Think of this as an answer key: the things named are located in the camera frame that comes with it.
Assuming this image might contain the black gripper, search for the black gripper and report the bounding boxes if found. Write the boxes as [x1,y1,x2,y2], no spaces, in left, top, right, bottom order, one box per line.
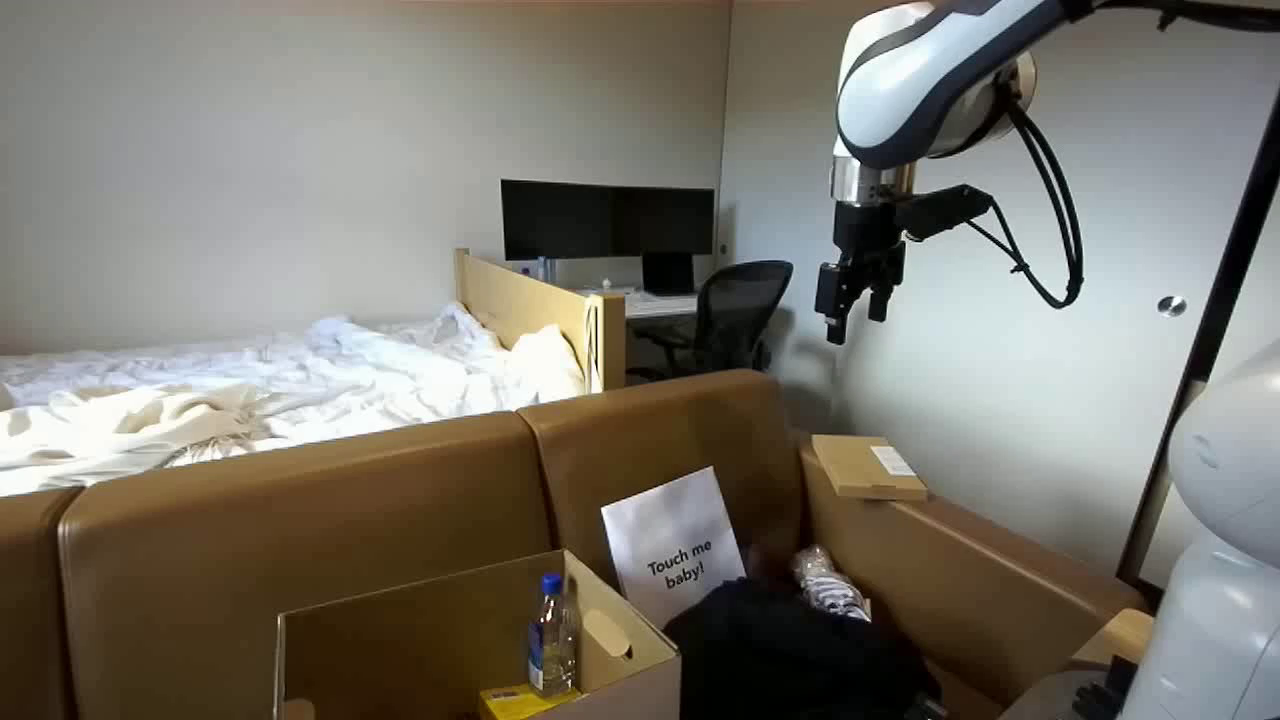
[813,196,922,346]

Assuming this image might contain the black hoodie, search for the black hoodie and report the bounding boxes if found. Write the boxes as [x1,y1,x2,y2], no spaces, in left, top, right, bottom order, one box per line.
[660,573,944,720]

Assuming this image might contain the open cardboard box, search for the open cardboard box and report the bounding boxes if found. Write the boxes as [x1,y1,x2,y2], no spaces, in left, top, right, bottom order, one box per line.
[269,543,683,720]

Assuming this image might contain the large cardboard box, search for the large cardboard box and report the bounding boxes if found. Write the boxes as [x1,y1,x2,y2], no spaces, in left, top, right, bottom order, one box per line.
[0,368,1153,720]

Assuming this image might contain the black office chair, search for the black office chair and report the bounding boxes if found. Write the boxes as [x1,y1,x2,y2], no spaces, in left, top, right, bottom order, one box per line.
[628,255,800,382]

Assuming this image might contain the small cardboard package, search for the small cardboard package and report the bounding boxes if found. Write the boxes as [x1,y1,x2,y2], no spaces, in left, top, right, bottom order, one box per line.
[803,426,935,507]

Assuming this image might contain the white desk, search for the white desk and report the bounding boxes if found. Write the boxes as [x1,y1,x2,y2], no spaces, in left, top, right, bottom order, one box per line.
[539,250,709,323]

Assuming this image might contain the white crumpled plastic bag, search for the white crumpled plastic bag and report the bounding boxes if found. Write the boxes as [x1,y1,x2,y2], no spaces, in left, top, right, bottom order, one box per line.
[789,540,881,626]

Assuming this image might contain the black computer monitor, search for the black computer monitor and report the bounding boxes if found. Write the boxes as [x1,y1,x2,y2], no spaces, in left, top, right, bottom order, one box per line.
[495,176,718,301]

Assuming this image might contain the white paper sign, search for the white paper sign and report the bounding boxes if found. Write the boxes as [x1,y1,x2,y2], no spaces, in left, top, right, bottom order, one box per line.
[595,465,753,631]

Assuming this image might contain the wooden bed footboard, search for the wooden bed footboard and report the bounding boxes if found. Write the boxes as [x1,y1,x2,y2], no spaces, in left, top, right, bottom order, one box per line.
[450,245,632,397]

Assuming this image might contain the small cardboard piece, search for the small cardboard piece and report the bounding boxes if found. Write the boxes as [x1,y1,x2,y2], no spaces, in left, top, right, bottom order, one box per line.
[1068,605,1160,670]

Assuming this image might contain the clear water bottle blue cap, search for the clear water bottle blue cap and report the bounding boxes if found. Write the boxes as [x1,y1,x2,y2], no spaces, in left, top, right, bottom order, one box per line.
[519,573,585,699]

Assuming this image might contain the small black device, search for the small black device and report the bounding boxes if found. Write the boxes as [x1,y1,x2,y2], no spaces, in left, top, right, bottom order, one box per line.
[1068,651,1141,720]

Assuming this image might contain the yellow item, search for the yellow item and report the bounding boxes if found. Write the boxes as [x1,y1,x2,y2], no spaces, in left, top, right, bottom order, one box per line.
[475,681,585,720]

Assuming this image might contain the white bed sheets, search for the white bed sheets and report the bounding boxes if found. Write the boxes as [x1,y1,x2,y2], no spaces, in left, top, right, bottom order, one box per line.
[0,301,589,498]

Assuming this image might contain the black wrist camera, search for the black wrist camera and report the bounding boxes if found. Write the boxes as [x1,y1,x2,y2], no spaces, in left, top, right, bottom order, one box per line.
[896,184,1000,245]

